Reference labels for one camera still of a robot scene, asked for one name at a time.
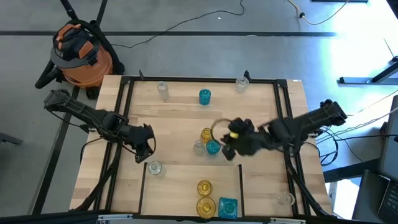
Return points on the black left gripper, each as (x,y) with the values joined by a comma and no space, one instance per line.
(140,137)

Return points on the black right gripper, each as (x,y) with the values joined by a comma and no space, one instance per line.
(248,138)

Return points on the teal embossed medallion vase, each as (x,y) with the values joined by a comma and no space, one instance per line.
(213,147)

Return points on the clear ribbed cylinder vase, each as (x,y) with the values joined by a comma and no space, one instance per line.
(155,168)

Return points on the tall slim yellow vase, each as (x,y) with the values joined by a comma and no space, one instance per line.
(206,135)

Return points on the clear swirl bulb vase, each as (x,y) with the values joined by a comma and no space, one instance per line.
(199,147)

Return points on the squat yellow diamond-cut vase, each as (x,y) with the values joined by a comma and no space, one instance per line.
(205,188)

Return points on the small teal glass vase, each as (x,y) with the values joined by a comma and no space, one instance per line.
(204,97)

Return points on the square teal glass vase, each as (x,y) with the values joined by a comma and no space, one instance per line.
(228,208)

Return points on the wide round yellow vase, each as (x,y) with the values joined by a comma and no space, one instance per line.
(206,207)

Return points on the tall clear diamond-cut vase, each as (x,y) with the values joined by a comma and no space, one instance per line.
(163,91)

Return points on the small clear glass vase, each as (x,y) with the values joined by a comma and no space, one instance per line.
(286,199)

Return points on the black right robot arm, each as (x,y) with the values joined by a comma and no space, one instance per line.
(311,119)

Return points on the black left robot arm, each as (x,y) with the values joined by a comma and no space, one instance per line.
(84,110)

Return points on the clear round glass vase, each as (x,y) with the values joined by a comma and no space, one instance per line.
(242,84)

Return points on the dark grey stand foot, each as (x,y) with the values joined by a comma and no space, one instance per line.
(9,138)

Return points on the black desk foot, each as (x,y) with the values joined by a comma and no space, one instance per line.
(354,80)

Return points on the dark side desk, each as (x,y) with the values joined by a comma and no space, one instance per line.
(367,193)

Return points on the grey laptop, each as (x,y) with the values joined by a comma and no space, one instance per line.
(390,149)

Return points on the black vacuum wand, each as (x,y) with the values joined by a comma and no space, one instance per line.
(69,9)

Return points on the silver frame bracket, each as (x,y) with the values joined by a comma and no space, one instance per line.
(115,217)
(286,221)

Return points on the black frame crossbar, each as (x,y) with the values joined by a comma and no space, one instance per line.
(186,218)

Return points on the black aluminium table frame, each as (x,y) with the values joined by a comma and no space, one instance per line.
(186,79)

